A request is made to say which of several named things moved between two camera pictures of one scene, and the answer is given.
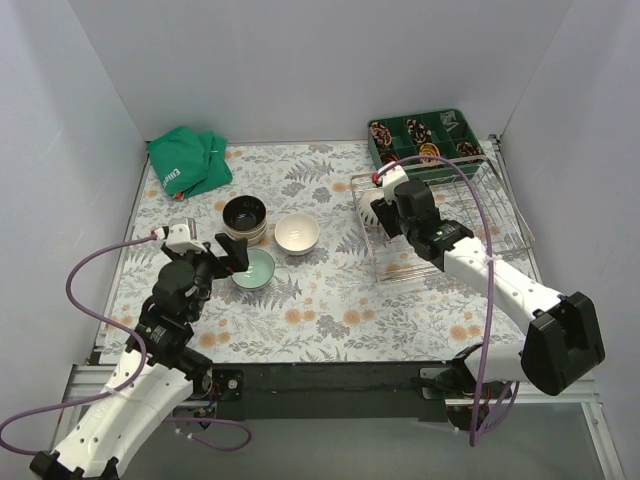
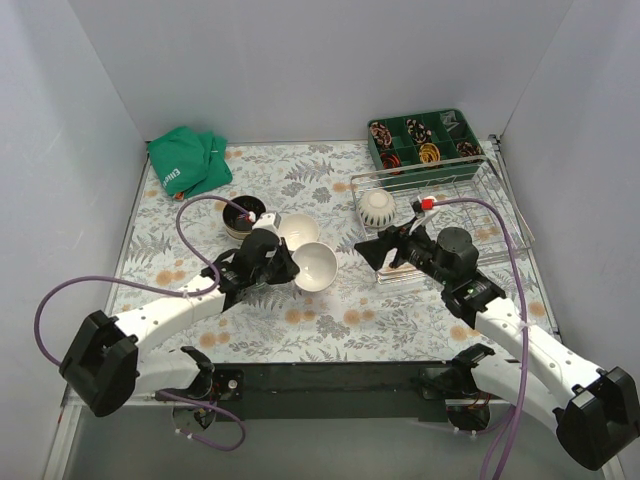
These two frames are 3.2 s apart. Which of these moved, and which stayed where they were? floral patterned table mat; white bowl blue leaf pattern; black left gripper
Moved: black left gripper
Stayed: white bowl blue leaf pattern; floral patterned table mat
